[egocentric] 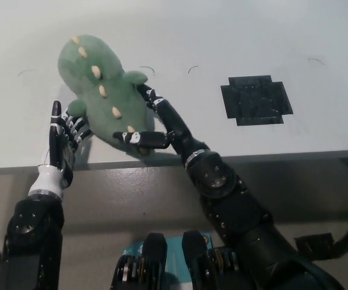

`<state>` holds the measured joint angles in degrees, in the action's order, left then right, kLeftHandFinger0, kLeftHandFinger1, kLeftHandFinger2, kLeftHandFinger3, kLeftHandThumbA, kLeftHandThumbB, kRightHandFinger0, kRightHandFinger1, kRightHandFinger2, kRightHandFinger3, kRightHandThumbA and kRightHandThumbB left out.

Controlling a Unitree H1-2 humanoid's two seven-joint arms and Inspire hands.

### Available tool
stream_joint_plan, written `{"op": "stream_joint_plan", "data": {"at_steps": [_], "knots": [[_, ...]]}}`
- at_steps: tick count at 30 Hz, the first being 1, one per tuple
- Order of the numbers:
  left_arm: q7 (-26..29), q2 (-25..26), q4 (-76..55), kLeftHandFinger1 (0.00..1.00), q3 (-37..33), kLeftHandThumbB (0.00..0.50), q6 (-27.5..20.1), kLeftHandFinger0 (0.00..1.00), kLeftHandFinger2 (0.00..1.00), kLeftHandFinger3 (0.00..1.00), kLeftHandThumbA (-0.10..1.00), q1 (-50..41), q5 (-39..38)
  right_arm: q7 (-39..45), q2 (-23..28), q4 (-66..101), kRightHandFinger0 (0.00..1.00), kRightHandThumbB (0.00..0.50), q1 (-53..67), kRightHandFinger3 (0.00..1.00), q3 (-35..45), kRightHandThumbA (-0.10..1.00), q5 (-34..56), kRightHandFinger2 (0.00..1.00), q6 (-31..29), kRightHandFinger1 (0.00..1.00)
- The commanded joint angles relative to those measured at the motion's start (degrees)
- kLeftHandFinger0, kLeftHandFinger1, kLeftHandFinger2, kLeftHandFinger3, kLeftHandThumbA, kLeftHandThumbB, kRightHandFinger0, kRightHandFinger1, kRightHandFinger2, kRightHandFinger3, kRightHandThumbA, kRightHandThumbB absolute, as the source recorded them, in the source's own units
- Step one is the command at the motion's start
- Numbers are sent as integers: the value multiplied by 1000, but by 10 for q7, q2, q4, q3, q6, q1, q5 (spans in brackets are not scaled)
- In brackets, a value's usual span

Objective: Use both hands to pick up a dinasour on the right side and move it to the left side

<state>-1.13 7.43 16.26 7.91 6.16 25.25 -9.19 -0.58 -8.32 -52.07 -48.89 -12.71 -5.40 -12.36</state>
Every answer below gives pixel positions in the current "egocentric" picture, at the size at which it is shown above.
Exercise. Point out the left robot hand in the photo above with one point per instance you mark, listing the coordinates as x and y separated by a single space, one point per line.
48 178

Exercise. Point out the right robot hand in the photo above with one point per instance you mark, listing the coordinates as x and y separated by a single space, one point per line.
177 130

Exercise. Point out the green plush dinosaur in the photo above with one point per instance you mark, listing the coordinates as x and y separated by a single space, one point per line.
101 102

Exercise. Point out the black tape cross patch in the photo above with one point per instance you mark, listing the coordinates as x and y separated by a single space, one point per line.
255 101

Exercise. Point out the black and teal robot torso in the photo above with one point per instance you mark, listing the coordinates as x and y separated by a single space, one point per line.
162 262

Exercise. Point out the black floor tape patch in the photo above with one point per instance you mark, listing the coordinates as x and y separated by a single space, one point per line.
313 244

